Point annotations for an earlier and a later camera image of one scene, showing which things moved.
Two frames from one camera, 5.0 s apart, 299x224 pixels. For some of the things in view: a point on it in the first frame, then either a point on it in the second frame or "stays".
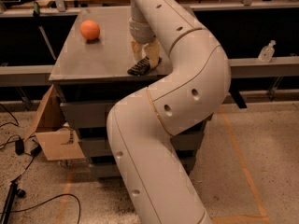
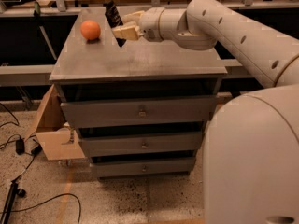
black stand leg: x=13 y=191 stays
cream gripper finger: x=153 y=51 -> x=135 y=16
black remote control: x=141 y=67 -> x=114 y=18
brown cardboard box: x=56 y=140 stays
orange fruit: x=90 y=29 stays
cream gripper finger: x=138 y=51 -> x=129 y=31
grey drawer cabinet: x=91 y=64 stays
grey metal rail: x=21 y=76 stays
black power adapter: x=20 y=147 stays
